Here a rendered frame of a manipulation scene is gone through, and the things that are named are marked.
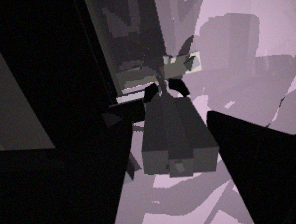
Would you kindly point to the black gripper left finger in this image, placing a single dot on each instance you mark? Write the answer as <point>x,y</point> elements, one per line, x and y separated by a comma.
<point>91,175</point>

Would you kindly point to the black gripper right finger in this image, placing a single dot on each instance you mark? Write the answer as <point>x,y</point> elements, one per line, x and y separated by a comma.
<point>262,164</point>

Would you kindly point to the small grey block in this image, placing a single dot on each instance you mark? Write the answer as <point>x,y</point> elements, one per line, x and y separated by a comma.
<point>129,174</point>

